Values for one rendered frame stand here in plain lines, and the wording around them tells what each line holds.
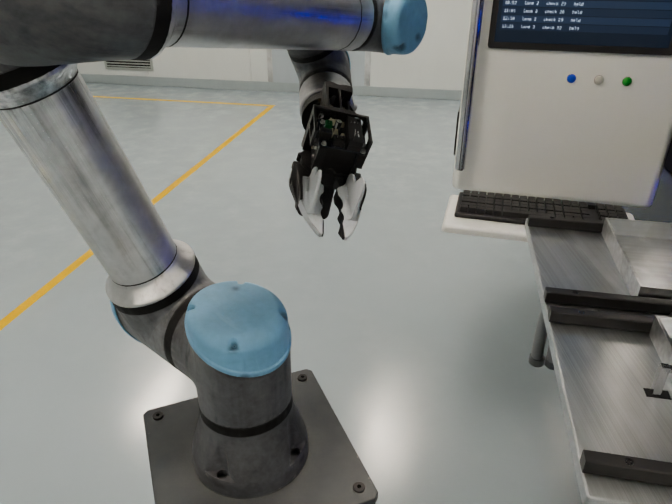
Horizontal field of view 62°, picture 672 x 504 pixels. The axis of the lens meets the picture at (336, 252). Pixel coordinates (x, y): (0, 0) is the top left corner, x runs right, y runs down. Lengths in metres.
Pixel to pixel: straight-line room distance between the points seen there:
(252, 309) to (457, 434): 1.37
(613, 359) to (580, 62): 0.81
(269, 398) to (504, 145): 1.03
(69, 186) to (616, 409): 0.68
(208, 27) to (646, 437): 0.64
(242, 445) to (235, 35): 0.45
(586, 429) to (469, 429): 1.23
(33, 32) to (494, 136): 1.21
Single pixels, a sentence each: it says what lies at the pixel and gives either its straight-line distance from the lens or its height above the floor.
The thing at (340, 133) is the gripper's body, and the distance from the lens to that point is 0.69.
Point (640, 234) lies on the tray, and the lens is 1.25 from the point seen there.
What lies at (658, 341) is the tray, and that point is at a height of 0.89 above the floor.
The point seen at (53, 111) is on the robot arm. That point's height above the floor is 1.25.
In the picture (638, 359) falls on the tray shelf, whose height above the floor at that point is 0.88.
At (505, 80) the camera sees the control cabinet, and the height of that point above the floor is 1.10.
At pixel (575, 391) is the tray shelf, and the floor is 0.88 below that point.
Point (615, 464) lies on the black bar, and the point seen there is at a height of 0.90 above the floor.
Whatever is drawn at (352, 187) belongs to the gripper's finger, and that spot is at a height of 1.13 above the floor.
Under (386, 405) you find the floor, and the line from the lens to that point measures 2.00.
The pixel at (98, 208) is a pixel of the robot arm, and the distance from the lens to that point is 0.63.
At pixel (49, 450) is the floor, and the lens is 2.06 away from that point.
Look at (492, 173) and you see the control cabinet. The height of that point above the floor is 0.86.
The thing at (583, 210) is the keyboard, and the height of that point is 0.83.
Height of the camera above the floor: 1.38
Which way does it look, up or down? 28 degrees down
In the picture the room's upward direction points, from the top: straight up
